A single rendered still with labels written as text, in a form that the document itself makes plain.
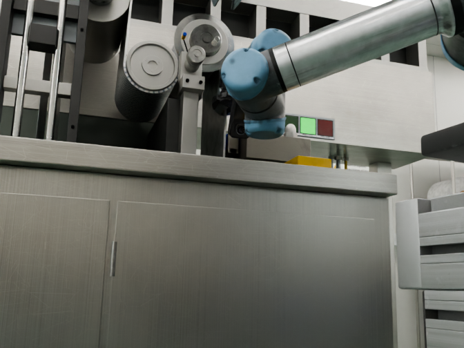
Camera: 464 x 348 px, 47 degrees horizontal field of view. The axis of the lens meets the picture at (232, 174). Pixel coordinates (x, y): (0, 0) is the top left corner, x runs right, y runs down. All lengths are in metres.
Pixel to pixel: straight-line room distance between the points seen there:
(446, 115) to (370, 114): 3.37
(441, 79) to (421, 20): 4.41
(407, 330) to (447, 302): 4.11
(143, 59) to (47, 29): 0.24
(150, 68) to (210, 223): 0.47
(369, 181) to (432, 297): 0.51
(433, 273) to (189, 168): 0.48
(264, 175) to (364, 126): 0.91
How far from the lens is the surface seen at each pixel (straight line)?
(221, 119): 1.28
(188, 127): 1.18
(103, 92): 1.57
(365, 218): 1.04
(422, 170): 4.87
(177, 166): 0.89
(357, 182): 1.01
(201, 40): 1.29
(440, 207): 0.56
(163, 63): 1.27
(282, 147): 1.24
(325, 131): 1.72
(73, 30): 1.16
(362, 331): 1.03
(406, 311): 4.63
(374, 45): 0.85
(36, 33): 1.12
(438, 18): 0.87
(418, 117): 1.93
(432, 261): 0.54
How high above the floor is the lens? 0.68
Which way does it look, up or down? 12 degrees up
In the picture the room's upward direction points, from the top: 2 degrees clockwise
